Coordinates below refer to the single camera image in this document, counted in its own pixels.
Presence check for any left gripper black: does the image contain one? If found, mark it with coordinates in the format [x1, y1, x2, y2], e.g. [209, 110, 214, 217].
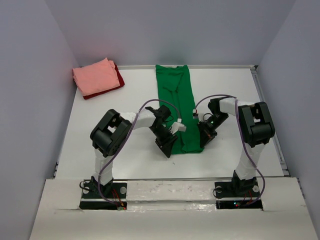
[149, 125, 178, 159]

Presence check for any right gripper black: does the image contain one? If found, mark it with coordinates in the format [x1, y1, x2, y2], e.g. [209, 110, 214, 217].
[197, 112, 229, 148]

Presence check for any green t shirt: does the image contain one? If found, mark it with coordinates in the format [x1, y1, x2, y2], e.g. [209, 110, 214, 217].
[155, 65, 203, 155]

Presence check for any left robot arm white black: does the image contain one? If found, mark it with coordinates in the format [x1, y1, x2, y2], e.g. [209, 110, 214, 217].
[88, 105, 186, 198]

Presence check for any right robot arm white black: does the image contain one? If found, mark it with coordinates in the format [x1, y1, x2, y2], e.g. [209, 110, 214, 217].
[197, 94, 275, 199]

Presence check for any dark red folded t shirt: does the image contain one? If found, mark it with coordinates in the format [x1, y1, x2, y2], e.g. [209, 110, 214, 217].
[83, 64, 125, 100]

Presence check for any pink folded t shirt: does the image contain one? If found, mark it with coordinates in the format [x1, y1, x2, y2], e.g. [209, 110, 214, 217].
[72, 58, 121, 97]

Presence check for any white cardboard front cover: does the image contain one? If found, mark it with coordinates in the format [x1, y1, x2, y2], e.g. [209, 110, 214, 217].
[30, 177, 317, 240]

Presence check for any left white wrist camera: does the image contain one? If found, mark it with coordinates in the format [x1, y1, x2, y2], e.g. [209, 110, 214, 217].
[169, 118, 187, 134]

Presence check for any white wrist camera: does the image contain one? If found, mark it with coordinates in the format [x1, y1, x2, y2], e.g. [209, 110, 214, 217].
[192, 109, 199, 119]
[169, 118, 187, 134]

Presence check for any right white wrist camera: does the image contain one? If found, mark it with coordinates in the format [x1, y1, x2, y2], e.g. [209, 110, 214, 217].
[192, 109, 199, 119]

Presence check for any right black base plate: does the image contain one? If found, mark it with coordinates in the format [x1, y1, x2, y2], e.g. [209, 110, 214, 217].
[212, 179, 263, 210]

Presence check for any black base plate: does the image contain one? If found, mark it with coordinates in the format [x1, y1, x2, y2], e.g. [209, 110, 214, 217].
[79, 179, 128, 211]
[212, 179, 263, 210]

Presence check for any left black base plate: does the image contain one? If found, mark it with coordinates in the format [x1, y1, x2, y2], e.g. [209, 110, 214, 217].
[79, 179, 128, 211]

